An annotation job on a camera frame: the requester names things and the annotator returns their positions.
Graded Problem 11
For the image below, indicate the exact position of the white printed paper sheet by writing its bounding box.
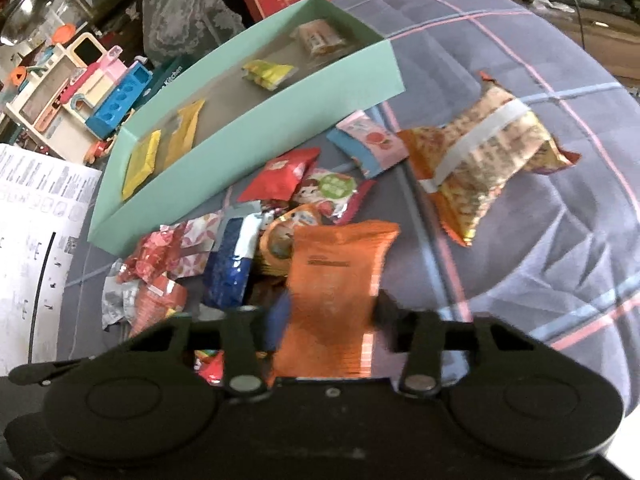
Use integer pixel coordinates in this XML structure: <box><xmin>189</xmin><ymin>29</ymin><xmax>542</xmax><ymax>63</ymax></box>
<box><xmin>0</xmin><ymin>142</ymin><xmax>104</xmax><ymax>377</ymax></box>

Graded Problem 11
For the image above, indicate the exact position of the blue and white snack packet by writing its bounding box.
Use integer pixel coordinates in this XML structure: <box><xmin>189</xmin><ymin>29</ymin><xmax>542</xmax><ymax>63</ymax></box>
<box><xmin>202</xmin><ymin>205</ymin><xmax>264</xmax><ymax>309</ymax></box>

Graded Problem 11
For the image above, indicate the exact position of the pink cartoon candy packet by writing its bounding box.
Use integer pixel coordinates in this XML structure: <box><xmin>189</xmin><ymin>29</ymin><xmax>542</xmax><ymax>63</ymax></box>
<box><xmin>300</xmin><ymin>167</ymin><xmax>377</xmax><ymax>226</ymax></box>

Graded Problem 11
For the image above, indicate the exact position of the brown clear snack packet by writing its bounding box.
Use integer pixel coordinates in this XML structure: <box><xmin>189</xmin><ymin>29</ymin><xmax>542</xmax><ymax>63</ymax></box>
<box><xmin>292</xmin><ymin>19</ymin><xmax>352</xmax><ymax>59</ymax></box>

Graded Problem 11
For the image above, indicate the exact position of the colourful candy packet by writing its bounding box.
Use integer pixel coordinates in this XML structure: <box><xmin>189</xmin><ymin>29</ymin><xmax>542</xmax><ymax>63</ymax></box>
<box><xmin>194</xmin><ymin>350</ymin><xmax>224</xmax><ymax>387</ymax></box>

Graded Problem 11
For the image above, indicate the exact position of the black cable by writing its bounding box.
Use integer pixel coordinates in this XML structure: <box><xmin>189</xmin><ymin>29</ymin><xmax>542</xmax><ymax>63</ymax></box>
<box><xmin>27</xmin><ymin>231</ymin><xmax>57</xmax><ymax>362</ymax></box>

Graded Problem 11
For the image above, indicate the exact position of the teal toy box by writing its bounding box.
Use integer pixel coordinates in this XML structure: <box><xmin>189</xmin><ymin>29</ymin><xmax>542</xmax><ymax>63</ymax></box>
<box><xmin>145</xmin><ymin>54</ymin><xmax>197</xmax><ymax>102</ymax></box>

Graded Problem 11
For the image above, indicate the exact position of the pink and blue snack packet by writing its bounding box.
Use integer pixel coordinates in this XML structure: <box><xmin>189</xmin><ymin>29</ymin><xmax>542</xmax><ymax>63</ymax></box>
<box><xmin>327</xmin><ymin>110</ymin><xmax>410</xmax><ymax>180</ymax></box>

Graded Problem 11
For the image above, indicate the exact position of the mint green cardboard box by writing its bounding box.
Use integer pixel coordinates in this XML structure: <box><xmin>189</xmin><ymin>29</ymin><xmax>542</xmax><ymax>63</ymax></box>
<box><xmin>87</xmin><ymin>0</ymin><xmax>406</xmax><ymax>257</ymax></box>

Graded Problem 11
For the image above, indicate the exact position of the toy kitchen set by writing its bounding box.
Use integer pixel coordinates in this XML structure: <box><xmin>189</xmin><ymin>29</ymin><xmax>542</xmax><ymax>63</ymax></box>
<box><xmin>4</xmin><ymin>24</ymin><xmax>152</xmax><ymax>162</ymax></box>

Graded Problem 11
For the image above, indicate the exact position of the metal bowl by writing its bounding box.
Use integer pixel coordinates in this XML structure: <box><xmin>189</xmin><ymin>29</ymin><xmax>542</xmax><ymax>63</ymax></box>
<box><xmin>0</xmin><ymin>0</ymin><xmax>57</xmax><ymax>47</ymax></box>

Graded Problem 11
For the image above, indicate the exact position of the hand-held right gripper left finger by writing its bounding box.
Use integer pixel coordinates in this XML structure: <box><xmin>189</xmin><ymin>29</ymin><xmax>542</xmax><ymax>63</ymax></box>
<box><xmin>112</xmin><ymin>291</ymin><xmax>295</xmax><ymax>396</ymax></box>

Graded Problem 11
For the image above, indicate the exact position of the orange round-face snack packet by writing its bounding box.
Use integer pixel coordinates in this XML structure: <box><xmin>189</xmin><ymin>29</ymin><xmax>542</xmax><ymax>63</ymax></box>
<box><xmin>259</xmin><ymin>205</ymin><xmax>323</xmax><ymax>279</ymax></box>

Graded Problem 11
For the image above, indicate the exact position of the yellow snack packet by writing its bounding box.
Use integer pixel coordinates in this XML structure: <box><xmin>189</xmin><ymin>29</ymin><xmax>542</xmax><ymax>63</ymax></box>
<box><xmin>121</xmin><ymin>130</ymin><xmax>162</xmax><ymax>201</ymax></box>
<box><xmin>162</xmin><ymin>98</ymin><xmax>207</xmax><ymax>171</ymax></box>

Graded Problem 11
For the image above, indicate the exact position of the grey lace cloth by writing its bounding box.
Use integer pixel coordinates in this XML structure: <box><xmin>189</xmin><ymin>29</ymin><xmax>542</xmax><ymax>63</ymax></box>
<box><xmin>141</xmin><ymin>0</ymin><xmax>247</xmax><ymax>69</ymax></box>

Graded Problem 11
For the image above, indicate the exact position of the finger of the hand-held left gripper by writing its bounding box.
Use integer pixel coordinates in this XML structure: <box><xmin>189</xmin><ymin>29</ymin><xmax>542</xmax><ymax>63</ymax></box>
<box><xmin>7</xmin><ymin>357</ymin><xmax>95</xmax><ymax>387</ymax></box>

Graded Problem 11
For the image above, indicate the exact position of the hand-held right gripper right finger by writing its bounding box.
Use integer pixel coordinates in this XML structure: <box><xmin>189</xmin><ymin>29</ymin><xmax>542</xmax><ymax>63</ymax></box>
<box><xmin>372</xmin><ymin>290</ymin><xmax>543</xmax><ymax>398</ymax></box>

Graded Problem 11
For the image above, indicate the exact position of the silver candy packet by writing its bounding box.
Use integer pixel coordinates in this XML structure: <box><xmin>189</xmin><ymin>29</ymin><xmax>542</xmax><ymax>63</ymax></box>
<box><xmin>101</xmin><ymin>270</ymin><xmax>142</xmax><ymax>332</ymax></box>

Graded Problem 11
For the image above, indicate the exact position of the large patterned snack packet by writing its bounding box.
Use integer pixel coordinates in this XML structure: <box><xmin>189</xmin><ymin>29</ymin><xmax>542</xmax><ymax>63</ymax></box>
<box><xmin>397</xmin><ymin>71</ymin><xmax>582</xmax><ymax>247</ymax></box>

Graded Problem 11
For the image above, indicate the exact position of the shiny red candy packet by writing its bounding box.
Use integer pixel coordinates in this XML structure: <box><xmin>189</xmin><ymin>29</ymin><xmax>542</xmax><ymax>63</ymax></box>
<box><xmin>117</xmin><ymin>225</ymin><xmax>186</xmax><ymax>283</ymax></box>

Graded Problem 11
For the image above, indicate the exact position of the yellow-green snack packet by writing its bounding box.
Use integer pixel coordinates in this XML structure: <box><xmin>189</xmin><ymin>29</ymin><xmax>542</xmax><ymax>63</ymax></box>
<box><xmin>241</xmin><ymin>58</ymin><xmax>294</xmax><ymax>92</ymax></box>

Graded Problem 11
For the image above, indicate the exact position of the plaid blanket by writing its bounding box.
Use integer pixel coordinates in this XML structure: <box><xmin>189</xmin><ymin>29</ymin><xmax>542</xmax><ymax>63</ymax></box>
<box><xmin>55</xmin><ymin>0</ymin><xmax>640</xmax><ymax>411</ymax></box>

